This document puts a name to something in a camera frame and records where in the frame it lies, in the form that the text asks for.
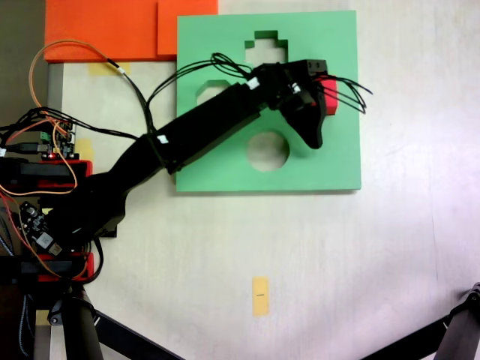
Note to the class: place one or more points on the red table clamp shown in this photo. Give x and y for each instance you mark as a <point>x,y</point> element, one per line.
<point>84,167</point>
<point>80,262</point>

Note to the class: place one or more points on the yellow tape strip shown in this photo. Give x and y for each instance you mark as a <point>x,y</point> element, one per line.
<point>260,296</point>
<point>97,68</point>
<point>84,148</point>

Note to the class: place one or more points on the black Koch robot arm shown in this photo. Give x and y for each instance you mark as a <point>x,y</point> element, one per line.
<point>210,116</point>

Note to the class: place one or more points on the red square block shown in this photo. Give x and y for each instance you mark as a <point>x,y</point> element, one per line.
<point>332,99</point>

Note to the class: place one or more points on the small orange foam board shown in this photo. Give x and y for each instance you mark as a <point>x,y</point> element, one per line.
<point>187,26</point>

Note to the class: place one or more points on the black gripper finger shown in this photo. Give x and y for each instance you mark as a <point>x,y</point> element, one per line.
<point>311,127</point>

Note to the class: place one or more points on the green shape sorter board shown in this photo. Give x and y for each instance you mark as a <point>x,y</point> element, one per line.
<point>330,161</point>

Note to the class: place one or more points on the large orange foam board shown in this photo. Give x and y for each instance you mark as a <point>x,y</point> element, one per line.
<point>97,26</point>

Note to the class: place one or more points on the small black circuit board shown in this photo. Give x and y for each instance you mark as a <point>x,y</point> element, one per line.
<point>39,228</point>

